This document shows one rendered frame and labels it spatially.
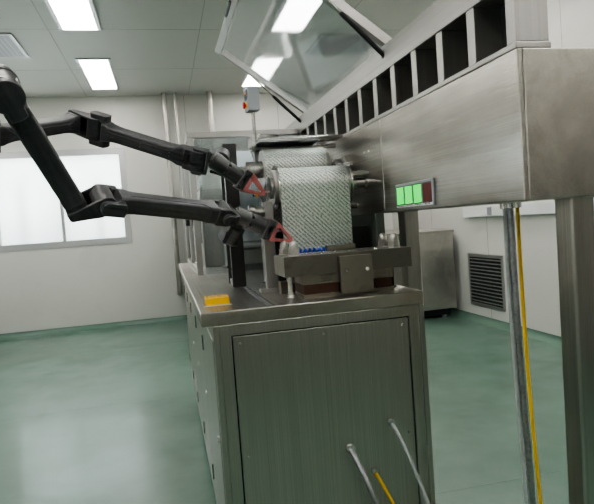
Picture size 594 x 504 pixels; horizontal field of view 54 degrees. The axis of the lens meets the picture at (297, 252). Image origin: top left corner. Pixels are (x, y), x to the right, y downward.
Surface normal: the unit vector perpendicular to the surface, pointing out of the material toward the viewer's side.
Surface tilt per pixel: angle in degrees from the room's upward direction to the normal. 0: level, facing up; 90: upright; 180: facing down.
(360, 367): 90
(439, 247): 90
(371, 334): 90
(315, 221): 91
